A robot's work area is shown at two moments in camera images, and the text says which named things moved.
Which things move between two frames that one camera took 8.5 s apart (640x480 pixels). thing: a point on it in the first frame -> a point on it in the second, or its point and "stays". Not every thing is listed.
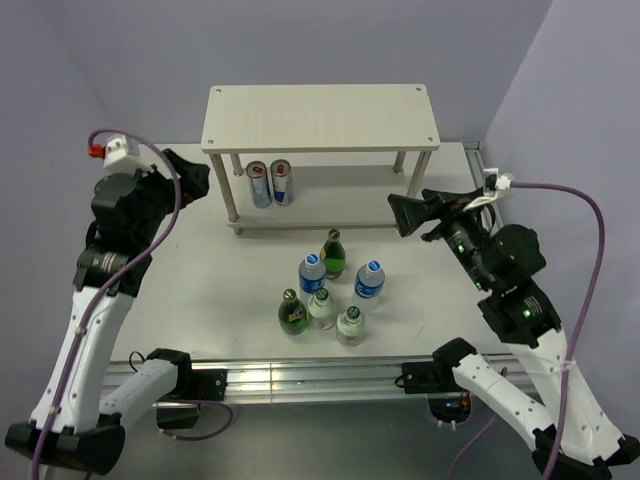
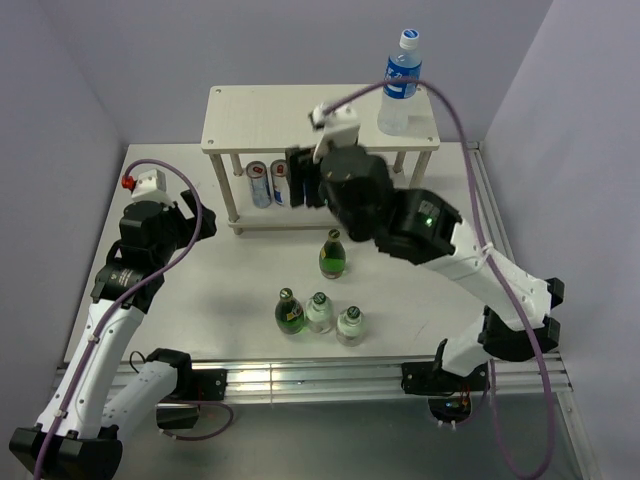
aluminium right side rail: (474, 152) stays
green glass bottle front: (292, 314) stays
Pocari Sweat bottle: (368, 286) -> (394, 108)
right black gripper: (407, 212) -> (301, 166)
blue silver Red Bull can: (283, 182) stays
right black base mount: (448, 399) stays
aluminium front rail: (316, 378) stays
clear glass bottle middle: (320, 310) stays
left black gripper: (193, 177) -> (189, 226)
